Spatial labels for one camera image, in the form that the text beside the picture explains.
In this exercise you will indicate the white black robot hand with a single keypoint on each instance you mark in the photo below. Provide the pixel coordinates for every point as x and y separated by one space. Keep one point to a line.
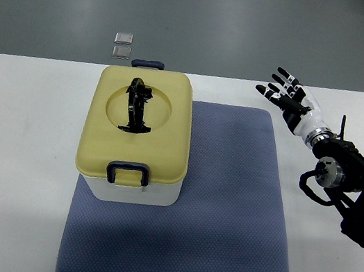
300 109

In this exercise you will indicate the yellow box lid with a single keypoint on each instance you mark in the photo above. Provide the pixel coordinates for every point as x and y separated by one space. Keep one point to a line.
138 127

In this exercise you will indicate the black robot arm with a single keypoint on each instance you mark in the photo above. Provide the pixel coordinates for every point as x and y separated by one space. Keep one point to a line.
338 179

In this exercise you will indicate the white storage box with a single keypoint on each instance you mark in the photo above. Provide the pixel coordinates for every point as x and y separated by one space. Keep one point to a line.
152 194

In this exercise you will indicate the blue padded mat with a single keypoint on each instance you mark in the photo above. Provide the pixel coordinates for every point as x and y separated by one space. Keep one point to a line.
228 217

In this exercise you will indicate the lower silver floor plate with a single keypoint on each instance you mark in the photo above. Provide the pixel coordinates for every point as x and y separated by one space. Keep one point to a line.
121 52

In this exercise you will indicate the silver floor plate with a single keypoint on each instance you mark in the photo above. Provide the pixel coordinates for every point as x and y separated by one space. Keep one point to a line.
123 38
121 52

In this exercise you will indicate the upper silver floor plate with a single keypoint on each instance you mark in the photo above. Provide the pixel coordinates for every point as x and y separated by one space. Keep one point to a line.
123 38

